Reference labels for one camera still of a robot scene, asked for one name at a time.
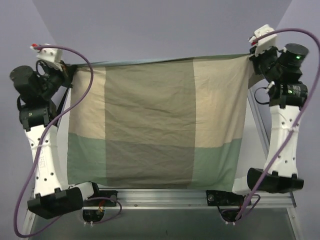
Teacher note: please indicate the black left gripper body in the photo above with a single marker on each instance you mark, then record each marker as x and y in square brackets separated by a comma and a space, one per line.
[65, 75]

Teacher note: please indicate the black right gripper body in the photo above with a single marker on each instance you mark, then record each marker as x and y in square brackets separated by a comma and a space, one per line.
[256, 61]

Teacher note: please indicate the blue-grey fabric pillowcase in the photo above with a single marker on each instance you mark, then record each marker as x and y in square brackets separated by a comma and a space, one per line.
[171, 124]

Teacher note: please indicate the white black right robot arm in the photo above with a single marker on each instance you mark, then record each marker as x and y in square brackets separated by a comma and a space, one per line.
[287, 97]

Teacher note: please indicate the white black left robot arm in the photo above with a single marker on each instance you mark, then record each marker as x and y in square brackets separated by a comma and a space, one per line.
[53, 196]

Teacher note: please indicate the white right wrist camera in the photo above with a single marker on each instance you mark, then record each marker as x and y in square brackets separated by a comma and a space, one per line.
[261, 43]

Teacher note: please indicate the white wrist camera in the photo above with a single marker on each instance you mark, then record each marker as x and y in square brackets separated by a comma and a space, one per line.
[51, 56]
[261, 43]

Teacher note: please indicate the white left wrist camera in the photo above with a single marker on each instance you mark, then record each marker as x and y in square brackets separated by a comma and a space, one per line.
[51, 56]

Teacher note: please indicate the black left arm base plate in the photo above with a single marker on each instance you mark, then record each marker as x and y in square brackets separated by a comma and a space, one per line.
[105, 198]

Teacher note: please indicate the aluminium front frame rail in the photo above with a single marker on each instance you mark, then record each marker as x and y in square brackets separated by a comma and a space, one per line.
[158, 199]

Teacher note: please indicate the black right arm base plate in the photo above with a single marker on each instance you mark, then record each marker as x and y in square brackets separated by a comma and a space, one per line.
[219, 198]

